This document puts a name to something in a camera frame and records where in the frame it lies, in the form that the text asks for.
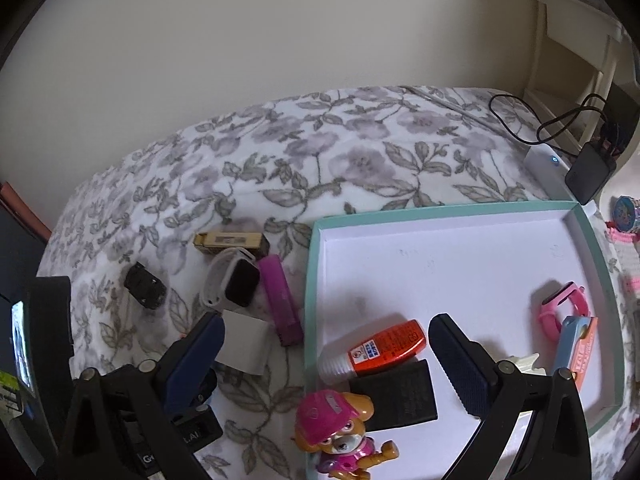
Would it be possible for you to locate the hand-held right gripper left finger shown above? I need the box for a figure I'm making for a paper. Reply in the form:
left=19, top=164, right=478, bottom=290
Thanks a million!
left=57, top=310, right=226, bottom=480

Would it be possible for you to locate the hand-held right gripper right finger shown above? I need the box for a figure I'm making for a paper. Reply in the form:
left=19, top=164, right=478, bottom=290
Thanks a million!
left=428, top=312, right=593, bottom=480

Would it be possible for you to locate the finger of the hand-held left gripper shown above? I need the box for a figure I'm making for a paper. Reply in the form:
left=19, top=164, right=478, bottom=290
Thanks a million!
left=172, top=367, right=218, bottom=413

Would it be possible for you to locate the white charger plug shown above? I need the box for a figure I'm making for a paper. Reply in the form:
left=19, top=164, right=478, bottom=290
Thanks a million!
left=214, top=309, right=271, bottom=375

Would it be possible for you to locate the black charger cube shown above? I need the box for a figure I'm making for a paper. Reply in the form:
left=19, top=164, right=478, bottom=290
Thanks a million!
left=348, top=358, right=439, bottom=431

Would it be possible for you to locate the orange glue bottle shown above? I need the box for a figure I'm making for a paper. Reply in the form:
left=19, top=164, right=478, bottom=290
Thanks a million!
left=317, top=319, right=428, bottom=385

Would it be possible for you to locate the teal cardboard tray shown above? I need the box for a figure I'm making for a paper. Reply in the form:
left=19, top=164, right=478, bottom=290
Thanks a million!
left=302, top=201, right=627, bottom=480

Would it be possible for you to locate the black car key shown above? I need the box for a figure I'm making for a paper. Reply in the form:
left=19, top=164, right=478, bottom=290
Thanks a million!
left=124, top=261, right=168, bottom=311

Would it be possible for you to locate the white smartwatch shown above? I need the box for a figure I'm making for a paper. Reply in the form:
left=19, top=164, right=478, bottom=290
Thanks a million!
left=200, top=247, right=261, bottom=311

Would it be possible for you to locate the purple lighter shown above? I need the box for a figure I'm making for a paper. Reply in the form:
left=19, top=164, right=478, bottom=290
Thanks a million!
left=257, top=254, right=304, bottom=347

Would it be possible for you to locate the pink smartwatch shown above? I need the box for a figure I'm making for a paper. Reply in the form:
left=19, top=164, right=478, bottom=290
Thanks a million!
left=537, top=281, right=591, bottom=343

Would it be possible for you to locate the gold rectangular case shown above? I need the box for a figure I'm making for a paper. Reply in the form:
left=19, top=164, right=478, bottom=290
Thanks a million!
left=193, top=230, right=271, bottom=257

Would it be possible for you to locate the toy dog with pink hat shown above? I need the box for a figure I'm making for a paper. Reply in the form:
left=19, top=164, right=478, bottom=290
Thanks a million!
left=292, top=390, right=400, bottom=480

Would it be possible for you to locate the orange and blue case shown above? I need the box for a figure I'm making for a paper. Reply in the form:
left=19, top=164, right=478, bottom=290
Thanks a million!
left=552, top=315, right=599, bottom=393

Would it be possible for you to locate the dark cabinet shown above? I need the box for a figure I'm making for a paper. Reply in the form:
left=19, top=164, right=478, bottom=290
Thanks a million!
left=0, top=180, right=53, bottom=311

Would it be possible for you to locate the pink knitted cloth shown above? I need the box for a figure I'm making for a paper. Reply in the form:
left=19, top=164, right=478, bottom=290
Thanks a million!
left=605, top=220, right=640, bottom=301

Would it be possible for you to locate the white power bank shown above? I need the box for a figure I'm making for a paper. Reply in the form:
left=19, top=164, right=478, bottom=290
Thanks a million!
left=523, top=146, right=598, bottom=216

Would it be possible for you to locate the silver wristwatch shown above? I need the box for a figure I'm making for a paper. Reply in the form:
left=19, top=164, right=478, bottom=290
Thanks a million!
left=612, top=195, right=640, bottom=233

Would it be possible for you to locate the floral blanket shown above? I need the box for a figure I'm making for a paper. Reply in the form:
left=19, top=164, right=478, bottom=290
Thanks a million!
left=37, top=85, right=640, bottom=480

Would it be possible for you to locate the black power adapter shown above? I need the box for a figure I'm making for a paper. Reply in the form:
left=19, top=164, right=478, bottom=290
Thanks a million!
left=565, top=142, right=617, bottom=206

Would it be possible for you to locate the white wooden rack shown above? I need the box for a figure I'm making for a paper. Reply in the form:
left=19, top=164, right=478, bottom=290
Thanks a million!
left=522, top=0, right=626, bottom=126

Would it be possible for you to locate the black cable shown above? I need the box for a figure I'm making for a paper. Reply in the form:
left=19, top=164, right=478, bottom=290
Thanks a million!
left=487, top=91, right=613, bottom=158

